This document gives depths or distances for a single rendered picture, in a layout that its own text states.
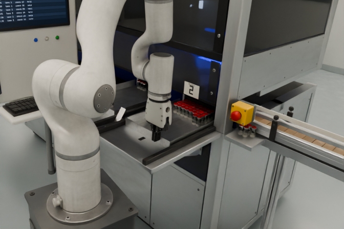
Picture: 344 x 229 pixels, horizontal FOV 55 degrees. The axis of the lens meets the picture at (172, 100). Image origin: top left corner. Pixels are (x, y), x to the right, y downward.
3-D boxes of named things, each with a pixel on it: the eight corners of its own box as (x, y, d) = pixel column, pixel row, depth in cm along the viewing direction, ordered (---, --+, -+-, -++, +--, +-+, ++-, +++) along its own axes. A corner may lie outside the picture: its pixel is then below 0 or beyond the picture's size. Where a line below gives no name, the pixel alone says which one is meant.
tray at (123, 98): (134, 85, 185) (134, 79, 184) (168, 99, 169) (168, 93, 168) (81, 99, 162) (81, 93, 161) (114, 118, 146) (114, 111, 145)
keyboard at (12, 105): (73, 90, 193) (73, 86, 192) (87, 97, 184) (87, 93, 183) (2, 107, 166) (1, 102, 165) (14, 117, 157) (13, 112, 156)
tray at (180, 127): (178, 104, 164) (179, 98, 163) (221, 123, 148) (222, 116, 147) (125, 124, 141) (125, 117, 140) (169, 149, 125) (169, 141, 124)
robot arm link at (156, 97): (176, 91, 119) (176, 99, 120) (159, 84, 125) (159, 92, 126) (160, 96, 113) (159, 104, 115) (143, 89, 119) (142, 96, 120)
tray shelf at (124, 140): (129, 86, 189) (129, 83, 188) (231, 131, 146) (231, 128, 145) (49, 107, 156) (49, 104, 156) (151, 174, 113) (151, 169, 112)
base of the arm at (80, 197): (60, 235, 86) (54, 177, 79) (38, 195, 100) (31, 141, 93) (124, 208, 97) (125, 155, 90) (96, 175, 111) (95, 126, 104)
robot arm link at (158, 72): (141, 89, 118) (162, 95, 114) (143, 53, 113) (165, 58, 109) (155, 84, 125) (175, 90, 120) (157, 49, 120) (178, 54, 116)
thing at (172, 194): (114, 105, 369) (114, 26, 334) (288, 197, 241) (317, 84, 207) (25, 133, 301) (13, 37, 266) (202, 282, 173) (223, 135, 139)
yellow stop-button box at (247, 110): (238, 115, 139) (241, 99, 136) (254, 120, 134) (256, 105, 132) (228, 120, 134) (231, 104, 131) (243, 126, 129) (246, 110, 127)
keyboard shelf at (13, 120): (69, 88, 202) (68, 84, 200) (95, 102, 184) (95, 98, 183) (-10, 107, 171) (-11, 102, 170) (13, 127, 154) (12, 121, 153)
